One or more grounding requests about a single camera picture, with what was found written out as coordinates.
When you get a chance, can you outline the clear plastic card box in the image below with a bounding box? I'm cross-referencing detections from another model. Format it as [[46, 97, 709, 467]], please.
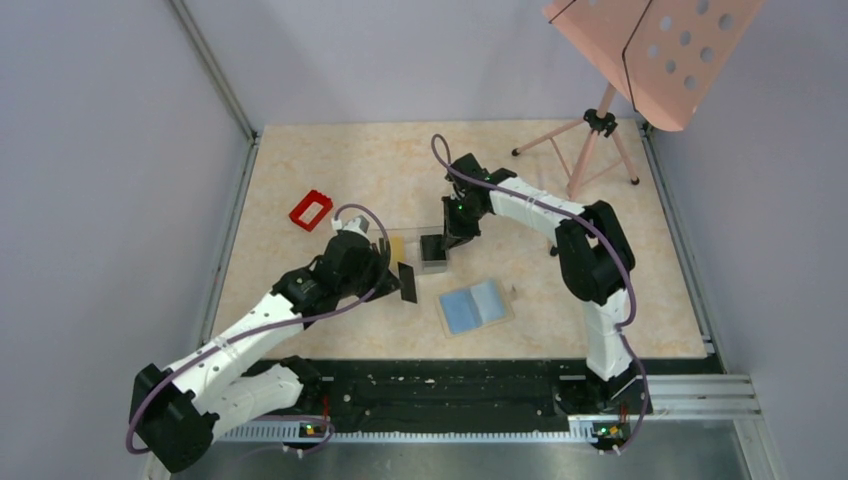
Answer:
[[387, 226, 449, 275]]

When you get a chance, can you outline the beige leather card holder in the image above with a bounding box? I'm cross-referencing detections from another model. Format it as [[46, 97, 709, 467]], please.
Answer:
[[436, 278, 514, 337]]

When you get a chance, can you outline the black card stack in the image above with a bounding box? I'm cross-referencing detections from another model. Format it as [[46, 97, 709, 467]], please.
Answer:
[[419, 234, 448, 262]]

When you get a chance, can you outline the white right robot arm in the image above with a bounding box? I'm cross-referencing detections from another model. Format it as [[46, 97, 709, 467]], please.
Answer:
[[441, 154, 638, 412]]

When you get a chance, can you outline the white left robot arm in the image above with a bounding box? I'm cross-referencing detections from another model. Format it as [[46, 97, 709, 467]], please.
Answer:
[[126, 229, 400, 473]]

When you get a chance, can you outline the yellow card stack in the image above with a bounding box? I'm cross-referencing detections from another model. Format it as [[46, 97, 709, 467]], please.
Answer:
[[389, 236, 406, 264]]

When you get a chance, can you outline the pink music stand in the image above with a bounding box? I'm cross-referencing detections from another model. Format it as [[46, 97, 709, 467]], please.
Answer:
[[543, 0, 763, 197]]

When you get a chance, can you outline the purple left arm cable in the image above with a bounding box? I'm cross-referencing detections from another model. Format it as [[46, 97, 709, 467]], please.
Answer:
[[125, 203, 393, 456]]

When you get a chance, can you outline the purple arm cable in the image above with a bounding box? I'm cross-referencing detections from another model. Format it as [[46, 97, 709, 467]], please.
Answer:
[[430, 133, 652, 455], [125, 203, 393, 456]]

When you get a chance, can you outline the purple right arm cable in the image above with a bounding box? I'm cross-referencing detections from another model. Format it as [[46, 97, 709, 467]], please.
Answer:
[[430, 133, 652, 455]]

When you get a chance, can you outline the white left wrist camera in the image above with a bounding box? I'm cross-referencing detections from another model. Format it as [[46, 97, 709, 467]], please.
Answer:
[[331, 215, 370, 238]]

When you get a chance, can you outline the red plastic frame block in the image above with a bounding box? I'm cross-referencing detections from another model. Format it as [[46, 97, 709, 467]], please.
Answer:
[[288, 189, 333, 232]]

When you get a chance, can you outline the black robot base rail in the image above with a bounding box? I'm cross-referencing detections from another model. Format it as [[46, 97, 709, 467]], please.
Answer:
[[248, 357, 664, 439]]

